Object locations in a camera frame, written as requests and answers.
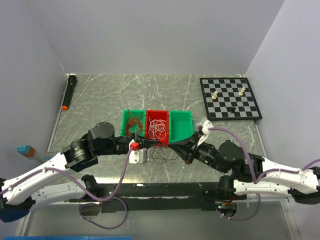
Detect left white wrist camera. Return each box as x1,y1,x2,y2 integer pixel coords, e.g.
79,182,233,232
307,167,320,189
128,140,148,164

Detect blue white toy bricks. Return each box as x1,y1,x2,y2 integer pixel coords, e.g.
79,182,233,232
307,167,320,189
44,151,60,162

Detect black grey chessboard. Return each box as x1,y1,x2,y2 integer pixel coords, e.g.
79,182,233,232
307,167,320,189
199,77,263,121

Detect white cables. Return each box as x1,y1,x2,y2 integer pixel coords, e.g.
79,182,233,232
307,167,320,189
147,117,168,141

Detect black marker orange cap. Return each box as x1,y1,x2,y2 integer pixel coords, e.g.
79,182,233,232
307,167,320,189
61,75,78,111

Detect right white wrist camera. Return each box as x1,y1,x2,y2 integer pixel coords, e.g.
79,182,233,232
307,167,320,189
197,117,214,147

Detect red cables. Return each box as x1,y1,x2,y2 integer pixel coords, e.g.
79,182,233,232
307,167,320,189
124,108,145,137

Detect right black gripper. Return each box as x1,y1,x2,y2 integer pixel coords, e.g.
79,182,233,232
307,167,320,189
168,130,229,174

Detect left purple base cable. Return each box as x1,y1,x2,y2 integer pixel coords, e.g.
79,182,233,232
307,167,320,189
78,194,128,229

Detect aluminium rail frame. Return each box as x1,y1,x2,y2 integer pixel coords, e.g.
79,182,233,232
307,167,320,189
14,199,101,237

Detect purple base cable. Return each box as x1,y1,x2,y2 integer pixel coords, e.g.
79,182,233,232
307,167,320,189
216,193,262,222
78,194,128,229

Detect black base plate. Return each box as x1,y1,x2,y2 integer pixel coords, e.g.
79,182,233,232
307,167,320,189
68,181,248,214

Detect blue brown brick tower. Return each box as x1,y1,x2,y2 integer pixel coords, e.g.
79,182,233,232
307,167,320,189
16,145,45,164

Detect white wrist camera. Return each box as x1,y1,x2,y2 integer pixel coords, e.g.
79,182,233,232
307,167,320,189
197,117,214,147
128,140,148,164

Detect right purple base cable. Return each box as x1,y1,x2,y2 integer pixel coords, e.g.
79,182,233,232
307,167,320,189
216,193,262,222

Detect white chess piece left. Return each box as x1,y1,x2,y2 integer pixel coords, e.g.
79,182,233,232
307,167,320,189
212,91,218,100

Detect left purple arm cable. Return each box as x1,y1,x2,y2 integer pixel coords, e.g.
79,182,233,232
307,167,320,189
0,147,135,203

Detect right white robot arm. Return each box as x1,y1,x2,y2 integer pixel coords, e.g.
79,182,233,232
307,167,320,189
168,131,320,205

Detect green plastic bin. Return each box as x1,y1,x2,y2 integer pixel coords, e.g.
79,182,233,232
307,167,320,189
169,110,194,144
120,108,146,137

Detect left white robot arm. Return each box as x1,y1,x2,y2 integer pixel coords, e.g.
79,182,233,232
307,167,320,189
0,121,159,223

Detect black cables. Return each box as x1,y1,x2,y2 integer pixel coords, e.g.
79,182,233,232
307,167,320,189
147,146,181,165

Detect red plastic bin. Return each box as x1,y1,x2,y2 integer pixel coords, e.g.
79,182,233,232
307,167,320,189
145,110,170,147

